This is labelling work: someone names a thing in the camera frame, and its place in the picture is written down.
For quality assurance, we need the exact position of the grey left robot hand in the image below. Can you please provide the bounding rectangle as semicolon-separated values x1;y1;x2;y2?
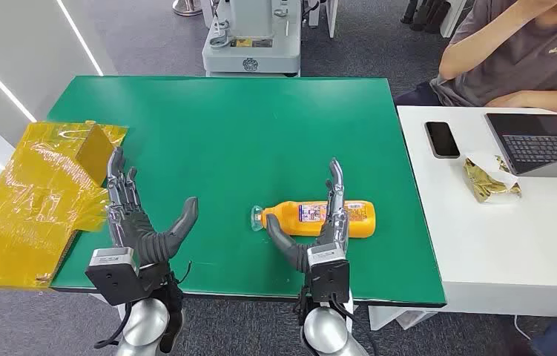
105;146;200;270

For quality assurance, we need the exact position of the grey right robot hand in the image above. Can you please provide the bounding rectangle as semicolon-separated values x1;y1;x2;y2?
264;157;350;274

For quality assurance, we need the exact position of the orange plastic bottle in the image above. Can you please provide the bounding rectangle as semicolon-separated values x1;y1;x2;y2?
250;200;376;240

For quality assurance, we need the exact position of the yellow taped cardboard box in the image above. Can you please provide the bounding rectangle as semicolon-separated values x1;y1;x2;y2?
0;120;129;291

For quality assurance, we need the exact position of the black smartphone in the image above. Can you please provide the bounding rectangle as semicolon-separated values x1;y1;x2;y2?
424;121;461;159

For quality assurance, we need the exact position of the gold snack wrapper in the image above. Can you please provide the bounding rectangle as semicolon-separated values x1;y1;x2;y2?
463;153;524;205

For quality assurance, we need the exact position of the white furniture leg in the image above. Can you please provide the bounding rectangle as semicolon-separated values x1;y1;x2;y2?
307;0;339;39

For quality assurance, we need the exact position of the grey laptop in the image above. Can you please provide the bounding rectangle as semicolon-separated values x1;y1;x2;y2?
485;113;557;179

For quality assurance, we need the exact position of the chrome stand base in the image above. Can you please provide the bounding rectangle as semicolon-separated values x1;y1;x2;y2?
172;0;204;17

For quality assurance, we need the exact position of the white panel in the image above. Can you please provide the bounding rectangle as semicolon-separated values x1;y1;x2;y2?
439;0;468;39

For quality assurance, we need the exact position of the person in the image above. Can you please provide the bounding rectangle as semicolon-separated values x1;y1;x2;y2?
394;0;557;115

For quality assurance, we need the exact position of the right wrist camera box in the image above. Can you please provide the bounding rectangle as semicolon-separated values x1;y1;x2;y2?
306;243;352;303

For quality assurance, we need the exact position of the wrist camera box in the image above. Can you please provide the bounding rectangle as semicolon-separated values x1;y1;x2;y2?
85;247;142;306
306;243;352;303

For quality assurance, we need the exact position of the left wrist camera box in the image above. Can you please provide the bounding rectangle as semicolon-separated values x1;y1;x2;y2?
85;247;142;306

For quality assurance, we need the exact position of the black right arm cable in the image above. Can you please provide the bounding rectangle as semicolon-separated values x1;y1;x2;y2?
329;294;375;356

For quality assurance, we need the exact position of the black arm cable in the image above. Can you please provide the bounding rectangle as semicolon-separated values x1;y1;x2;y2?
329;294;375;356
93;302;134;350

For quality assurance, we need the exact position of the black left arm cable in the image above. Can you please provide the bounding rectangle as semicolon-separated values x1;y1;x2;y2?
93;302;134;350

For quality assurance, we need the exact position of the white cable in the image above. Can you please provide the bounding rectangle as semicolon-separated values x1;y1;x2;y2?
512;314;532;341

